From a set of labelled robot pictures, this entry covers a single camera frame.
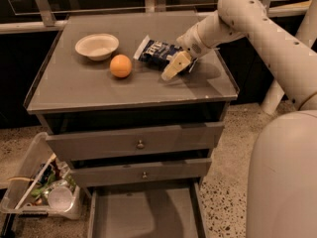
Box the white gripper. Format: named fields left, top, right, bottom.
left=161, top=25, right=211, bottom=81

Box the blue chip bag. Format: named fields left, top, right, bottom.
left=134, top=36, right=196, bottom=69

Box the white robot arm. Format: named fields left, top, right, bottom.
left=161, top=0, right=317, bottom=238

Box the grey drawer cabinet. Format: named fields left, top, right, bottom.
left=23, top=11, right=240, bottom=238

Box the top drawer knob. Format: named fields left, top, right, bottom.
left=136, top=140, right=145, bottom=150

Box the grey middle drawer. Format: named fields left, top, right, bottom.
left=70, top=158, right=211, bottom=187

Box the grey drawer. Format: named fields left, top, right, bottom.
left=47, top=122, right=224, bottom=161
left=70, top=158, right=211, bottom=187
left=87, top=179, right=208, bottom=238

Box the grey top drawer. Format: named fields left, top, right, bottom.
left=47, top=122, right=224, bottom=161

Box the grey bottom drawer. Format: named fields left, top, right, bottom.
left=87, top=179, right=208, bottom=238

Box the orange fruit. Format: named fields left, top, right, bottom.
left=110, top=55, right=132, bottom=78

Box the metal railing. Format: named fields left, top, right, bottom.
left=0, top=0, right=317, bottom=36

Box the white paper bowl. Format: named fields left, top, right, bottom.
left=75, top=34, right=119, bottom=61

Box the white slanted pole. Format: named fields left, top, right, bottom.
left=260, top=0, right=317, bottom=116

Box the white plastic cup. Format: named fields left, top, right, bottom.
left=48, top=186, right=72, bottom=211

